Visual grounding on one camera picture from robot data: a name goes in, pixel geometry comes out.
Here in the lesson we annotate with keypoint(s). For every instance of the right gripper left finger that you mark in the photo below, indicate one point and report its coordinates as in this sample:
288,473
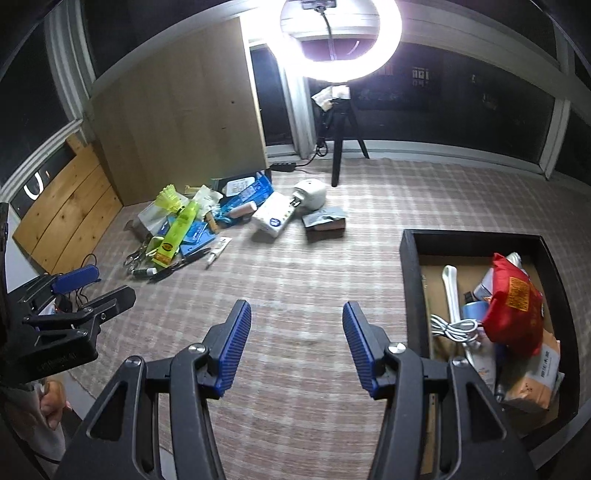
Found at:
225,343

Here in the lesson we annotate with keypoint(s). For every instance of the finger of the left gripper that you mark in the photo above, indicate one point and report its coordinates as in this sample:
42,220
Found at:
69,282

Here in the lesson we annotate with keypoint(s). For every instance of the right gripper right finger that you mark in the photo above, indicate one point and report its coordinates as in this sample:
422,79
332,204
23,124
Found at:
367,344

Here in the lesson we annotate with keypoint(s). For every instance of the white shoehorn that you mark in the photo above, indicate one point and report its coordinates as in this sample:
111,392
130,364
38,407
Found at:
450,280

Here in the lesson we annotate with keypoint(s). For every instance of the red fabric bag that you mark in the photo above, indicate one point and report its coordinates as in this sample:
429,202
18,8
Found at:
514,318

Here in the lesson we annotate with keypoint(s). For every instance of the orange white tissue pack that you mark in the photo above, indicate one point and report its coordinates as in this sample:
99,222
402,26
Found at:
529,384

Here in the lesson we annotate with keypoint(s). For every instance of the white bottle blue cap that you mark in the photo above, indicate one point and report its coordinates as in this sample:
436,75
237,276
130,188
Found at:
480,352

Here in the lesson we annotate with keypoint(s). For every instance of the grey clear card box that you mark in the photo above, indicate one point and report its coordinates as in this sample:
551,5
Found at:
484,289

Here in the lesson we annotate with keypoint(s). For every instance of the person's left hand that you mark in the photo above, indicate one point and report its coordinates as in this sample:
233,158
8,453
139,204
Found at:
53,402

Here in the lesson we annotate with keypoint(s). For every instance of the small green white tube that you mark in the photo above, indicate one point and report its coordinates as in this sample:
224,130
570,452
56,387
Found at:
144,272

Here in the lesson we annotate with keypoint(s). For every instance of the black pen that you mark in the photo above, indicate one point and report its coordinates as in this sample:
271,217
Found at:
185,261

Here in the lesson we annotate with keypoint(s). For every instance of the green yellow packet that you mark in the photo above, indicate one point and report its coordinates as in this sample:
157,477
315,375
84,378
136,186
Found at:
175,234

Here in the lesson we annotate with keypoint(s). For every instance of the blue card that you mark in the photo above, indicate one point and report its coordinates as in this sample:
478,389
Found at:
198,236

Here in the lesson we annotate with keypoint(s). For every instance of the yellow green shuttlecock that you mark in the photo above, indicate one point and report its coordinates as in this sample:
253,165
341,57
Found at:
170,200

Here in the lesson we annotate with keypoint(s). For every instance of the grey plastic mailer bag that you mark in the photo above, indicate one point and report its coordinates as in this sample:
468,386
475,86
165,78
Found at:
325,219

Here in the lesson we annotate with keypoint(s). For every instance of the black storage box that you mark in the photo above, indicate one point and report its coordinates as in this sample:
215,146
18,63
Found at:
425,248

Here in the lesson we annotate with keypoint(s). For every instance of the white tissue packet blue logo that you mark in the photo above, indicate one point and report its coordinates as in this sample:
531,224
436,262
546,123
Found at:
273,215

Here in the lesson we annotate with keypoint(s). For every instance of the white power adapter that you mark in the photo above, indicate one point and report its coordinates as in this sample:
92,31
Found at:
309,194

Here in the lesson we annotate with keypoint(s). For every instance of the black power strip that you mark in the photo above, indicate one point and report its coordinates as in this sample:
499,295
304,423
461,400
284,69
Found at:
283,166

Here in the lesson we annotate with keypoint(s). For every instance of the wooden cabinet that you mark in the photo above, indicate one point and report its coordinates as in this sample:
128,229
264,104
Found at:
184,115

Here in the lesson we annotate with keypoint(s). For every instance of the ring light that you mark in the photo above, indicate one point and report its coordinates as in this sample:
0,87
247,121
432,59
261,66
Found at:
331,41

